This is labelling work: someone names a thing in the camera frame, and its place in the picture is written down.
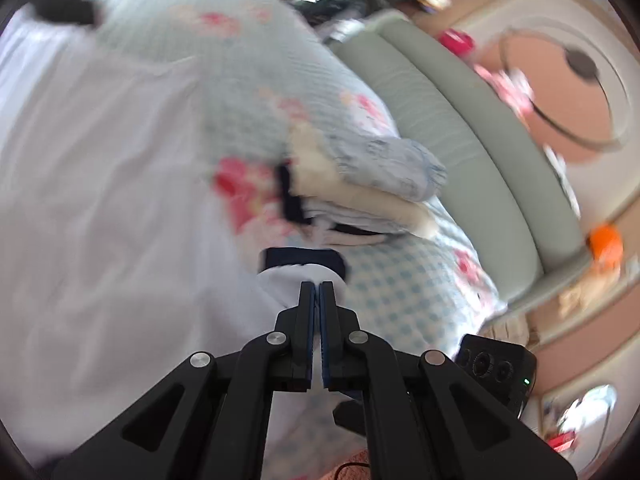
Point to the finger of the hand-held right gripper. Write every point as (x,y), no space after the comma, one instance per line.
(350,415)

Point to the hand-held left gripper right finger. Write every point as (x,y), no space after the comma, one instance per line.
(326,330)

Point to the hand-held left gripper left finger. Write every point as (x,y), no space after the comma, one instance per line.
(306,330)

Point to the white shirt with navy collar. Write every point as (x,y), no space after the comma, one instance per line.
(125,210)

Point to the pale folded garment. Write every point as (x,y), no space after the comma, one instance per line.
(350,240)

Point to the white folded shirt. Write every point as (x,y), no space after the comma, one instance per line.
(345,219)

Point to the cream fleece folded garment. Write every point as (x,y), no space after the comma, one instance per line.
(380,207)

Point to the navy folded garment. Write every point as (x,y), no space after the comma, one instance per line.
(291,195)

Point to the orange toy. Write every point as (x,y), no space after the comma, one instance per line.
(606,244)

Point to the light blue printed folded garment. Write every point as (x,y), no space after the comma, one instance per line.
(395,165)

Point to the grey-green padded headboard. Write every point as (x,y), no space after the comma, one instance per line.
(450,125)

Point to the pink white toy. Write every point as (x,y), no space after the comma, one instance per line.
(507,87)

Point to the red object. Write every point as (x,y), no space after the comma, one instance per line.
(455,41)

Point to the black garment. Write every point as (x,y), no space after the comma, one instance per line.
(65,5)

